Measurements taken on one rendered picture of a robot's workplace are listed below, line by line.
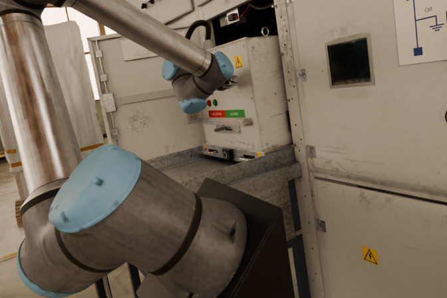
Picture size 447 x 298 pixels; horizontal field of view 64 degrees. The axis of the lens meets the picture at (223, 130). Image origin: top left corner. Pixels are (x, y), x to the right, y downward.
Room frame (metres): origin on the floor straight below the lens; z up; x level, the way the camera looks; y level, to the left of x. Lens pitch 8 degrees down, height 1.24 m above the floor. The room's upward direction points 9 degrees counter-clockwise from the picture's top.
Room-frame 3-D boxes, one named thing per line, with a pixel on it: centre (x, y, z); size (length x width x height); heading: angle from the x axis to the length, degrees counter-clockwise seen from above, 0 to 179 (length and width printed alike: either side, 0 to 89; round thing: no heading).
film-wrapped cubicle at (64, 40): (4.65, 2.22, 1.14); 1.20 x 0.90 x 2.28; 120
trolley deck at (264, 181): (1.56, 0.15, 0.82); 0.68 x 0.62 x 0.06; 120
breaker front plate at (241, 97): (1.66, -0.02, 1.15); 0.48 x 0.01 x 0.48; 30
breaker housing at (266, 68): (1.79, -0.24, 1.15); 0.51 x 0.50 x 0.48; 120
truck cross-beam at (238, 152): (1.67, -0.03, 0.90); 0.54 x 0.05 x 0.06; 30
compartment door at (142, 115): (2.02, 0.33, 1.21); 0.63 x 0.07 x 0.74; 95
